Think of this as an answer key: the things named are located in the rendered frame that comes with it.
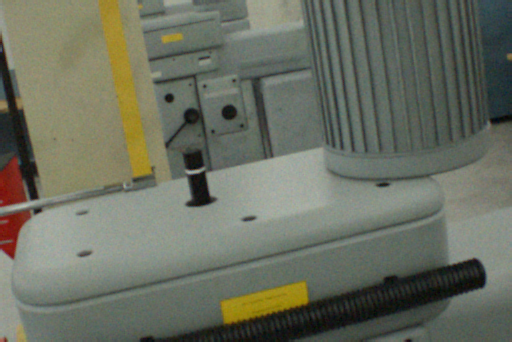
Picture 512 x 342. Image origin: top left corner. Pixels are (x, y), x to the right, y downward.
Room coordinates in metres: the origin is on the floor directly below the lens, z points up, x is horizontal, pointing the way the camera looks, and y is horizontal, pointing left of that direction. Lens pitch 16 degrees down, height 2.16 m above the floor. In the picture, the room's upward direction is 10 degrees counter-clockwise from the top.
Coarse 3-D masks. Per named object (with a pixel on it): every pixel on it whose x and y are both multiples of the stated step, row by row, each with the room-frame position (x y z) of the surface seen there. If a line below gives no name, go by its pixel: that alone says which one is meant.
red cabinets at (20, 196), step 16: (0, 160) 5.43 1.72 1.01; (16, 160) 5.59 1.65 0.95; (0, 176) 5.12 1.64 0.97; (16, 176) 5.48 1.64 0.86; (0, 192) 5.11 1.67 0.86; (16, 192) 5.37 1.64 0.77; (0, 224) 5.11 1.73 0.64; (16, 224) 5.17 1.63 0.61; (0, 240) 5.11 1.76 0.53; (16, 240) 5.12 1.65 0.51
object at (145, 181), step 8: (136, 176) 1.00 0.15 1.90; (144, 176) 0.99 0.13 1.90; (152, 176) 0.99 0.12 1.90; (112, 184) 0.98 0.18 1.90; (120, 184) 0.98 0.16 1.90; (128, 184) 0.97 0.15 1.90; (136, 184) 0.96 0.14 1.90; (144, 184) 0.96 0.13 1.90; (152, 184) 0.96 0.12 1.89; (80, 192) 0.97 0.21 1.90; (88, 192) 0.97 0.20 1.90; (96, 192) 0.97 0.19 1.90; (104, 192) 0.97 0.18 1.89; (112, 192) 0.97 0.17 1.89; (40, 200) 0.97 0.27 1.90; (48, 200) 0.96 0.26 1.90; (56, 200) 0.96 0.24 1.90; (64, 200) 0.96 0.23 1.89; (72, 200) 0.96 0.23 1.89; (0, 208) 0.96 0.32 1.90; (8, 208) 0.96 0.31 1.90; (16, 208) 0.95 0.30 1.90; (24, 208) 0.95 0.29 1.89; (32, 208) 0.96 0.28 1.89
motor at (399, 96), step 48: (336, 0) 0.85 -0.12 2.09; (384, 0) 0.82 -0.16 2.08; (432, 0) 0.83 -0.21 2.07; (336, 48) 0.85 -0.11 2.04; (384, 48) 0.83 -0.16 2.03; (432, 48) 0.82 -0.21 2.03; (480, 48) 0.88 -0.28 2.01; (336, 96) 0.87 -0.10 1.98; (384, 96) 0.83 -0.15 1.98; (432, 96) 0.82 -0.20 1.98; (480, 96) 0.86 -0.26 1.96; (336, 144) 0.88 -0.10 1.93; (384, 144) 0.83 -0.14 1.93; (432, 144) 0.82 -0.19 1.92; (480, 144) 0.84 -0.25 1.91
